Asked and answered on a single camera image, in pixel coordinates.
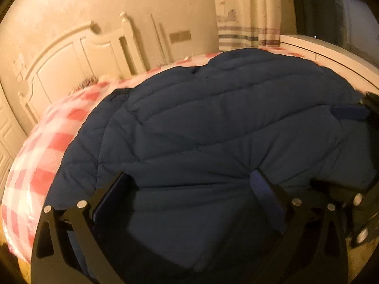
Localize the white wooden headboard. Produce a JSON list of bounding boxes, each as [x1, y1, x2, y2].
[[18, 13, 146, 124]]

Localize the red white checkered blanket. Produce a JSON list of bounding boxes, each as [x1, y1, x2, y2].
[[1, 45, 321, 264]]

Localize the colourful patterned pillow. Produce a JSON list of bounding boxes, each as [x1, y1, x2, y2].
[[70, 76, 98, 94]]

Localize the slim desk lamp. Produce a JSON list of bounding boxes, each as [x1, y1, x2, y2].
[[150, 13, 167, 65]]

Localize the white wardrobe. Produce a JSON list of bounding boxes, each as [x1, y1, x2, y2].
[[0, 87, 27, 199]]

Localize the white window bench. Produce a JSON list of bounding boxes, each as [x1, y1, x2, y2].
[[280, 35, 378, 94]]

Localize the navy blue puffer jacket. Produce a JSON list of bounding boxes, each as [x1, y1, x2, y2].
[[46, 49, 378, 283]]

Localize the boat print curtain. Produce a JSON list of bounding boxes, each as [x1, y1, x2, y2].
[[214, 0, 297, 52]]

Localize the paper notice on wall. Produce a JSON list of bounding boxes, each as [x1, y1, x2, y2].
[[13, 53, 27, 84]]

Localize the dark window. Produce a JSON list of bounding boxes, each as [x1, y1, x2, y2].
[[293, 0, 378, 67]]

